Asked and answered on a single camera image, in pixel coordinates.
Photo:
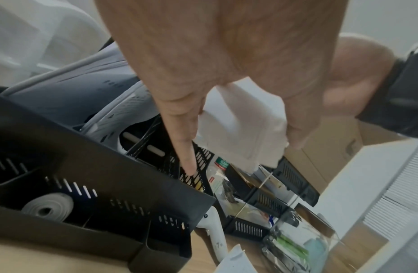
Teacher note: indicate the person's left hand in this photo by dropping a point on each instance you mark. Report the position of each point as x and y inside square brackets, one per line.
[229, 40]

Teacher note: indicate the person's right hand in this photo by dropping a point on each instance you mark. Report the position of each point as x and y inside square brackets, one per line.
[357, 72]

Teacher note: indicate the printed instruction sheets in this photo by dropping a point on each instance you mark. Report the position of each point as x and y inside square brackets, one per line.
[242, 128]

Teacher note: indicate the paper sheets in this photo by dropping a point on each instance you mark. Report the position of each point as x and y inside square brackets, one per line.
[127, 106]

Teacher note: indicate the black mesh file organizer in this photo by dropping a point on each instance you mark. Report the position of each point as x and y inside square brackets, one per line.
[111, 165]

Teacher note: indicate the dense text document stack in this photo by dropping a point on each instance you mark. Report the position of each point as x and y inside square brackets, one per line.
[234, 262]

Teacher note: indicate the large brown cardboard box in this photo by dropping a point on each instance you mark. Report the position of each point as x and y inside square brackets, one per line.
[330, 160]

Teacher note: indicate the white framed frosted door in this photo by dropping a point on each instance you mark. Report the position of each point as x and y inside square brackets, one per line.
[397, 200]

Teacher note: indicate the black tiered tray shelf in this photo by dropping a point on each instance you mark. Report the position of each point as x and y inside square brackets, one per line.
[262, 198]

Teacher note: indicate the glass jar with cork lid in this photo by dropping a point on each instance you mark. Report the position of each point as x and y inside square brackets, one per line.
[316, 250]

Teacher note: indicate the green packet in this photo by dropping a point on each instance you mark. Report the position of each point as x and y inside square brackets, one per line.
[289, 248]

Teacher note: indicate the white game controller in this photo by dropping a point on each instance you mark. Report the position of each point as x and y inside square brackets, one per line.
[215, 234]

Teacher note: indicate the white drawer organizer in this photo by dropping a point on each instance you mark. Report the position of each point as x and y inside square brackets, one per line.
[33, 40]

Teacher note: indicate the white tape roll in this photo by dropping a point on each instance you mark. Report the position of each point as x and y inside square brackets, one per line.
[50, 206]

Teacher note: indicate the wooden table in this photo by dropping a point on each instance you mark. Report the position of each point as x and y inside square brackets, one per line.
[43, 256]

